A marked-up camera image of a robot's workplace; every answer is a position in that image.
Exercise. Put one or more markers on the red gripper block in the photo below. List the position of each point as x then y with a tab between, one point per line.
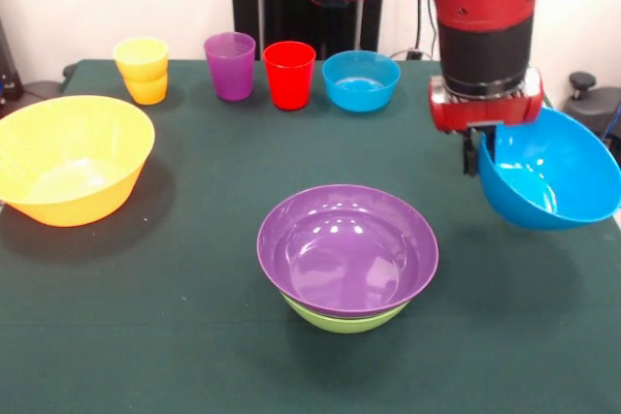
485	111

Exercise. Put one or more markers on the large blue bowl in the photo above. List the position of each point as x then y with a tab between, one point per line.
558	167

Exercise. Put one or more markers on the purple bowl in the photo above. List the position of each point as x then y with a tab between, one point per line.
347	254

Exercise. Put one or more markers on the green bowl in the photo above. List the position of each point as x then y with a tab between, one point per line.
347	326

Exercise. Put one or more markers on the black power plug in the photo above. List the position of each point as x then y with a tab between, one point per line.
414	54

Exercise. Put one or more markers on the small blue bowl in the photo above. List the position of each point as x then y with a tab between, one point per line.
361	89

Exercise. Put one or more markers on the black floor device with knob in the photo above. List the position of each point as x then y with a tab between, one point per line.
597	104

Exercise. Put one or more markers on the red cup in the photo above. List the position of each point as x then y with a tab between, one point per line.
288	79

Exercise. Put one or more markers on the purple cup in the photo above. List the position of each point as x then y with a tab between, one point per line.
230	70

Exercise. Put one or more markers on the orange yellow cup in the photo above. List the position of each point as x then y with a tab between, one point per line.
143	74

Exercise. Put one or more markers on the dark green tablecloth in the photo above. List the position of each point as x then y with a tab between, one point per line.
145	365

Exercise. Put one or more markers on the large orange bowl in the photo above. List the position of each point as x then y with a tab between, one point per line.
73	181

